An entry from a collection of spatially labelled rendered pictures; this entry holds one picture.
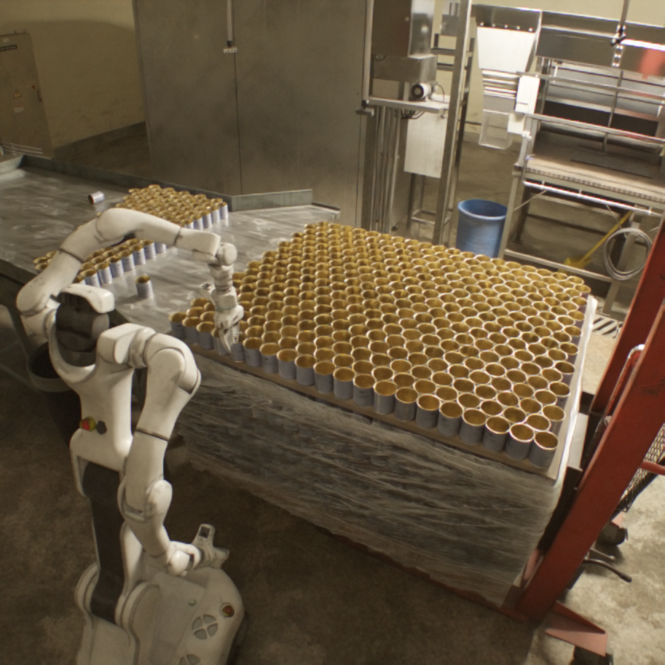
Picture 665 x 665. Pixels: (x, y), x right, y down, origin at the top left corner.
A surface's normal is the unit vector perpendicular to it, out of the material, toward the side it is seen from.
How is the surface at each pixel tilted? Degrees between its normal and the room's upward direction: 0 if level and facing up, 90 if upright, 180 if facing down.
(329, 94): 90
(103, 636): 49
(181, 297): 0
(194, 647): 38
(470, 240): 93
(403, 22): 90
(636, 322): 90
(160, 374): 42
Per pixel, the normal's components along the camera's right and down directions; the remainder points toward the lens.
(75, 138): 0.88, 0.29
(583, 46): -0.47, 0.48
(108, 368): 0.62, 0.45
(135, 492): -0.26, 0.19
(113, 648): -0.20, -0.15
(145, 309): 0.04, -0.83
